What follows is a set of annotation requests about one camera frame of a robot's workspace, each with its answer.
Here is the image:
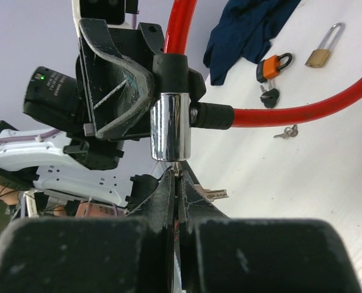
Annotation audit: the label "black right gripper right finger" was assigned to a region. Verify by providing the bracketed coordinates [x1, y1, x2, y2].
[178, 171, 362, 292]

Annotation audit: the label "navy blue cloth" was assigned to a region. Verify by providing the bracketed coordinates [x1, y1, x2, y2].
[203, 0, 300, 86]

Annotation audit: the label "long shackle brass padlock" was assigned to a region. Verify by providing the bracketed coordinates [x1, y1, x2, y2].
[305, 23, 346, 68]

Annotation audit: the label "orange padlock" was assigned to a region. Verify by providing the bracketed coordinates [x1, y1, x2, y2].
[256, 52, 293, 84]

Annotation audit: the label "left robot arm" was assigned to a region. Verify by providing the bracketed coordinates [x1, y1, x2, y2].
[0, 1, 205, 207]

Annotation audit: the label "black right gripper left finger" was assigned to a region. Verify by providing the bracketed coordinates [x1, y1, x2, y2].
[0, 170, 175, 292]

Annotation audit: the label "silver key set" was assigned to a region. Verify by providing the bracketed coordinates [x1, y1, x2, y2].
[168, 161, 230, 293]

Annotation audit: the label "small silver key pair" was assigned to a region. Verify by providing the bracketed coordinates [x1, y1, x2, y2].
[274, 125, 299, 139]

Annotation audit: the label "red cable lock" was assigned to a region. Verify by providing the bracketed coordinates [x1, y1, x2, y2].
[150, 1, 362, 162]

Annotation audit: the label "black head keys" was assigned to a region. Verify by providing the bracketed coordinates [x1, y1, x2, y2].
[260, 80, 280, 109]

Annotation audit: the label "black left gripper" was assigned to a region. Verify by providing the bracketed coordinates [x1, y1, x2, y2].
[75, 1, 206, 141]

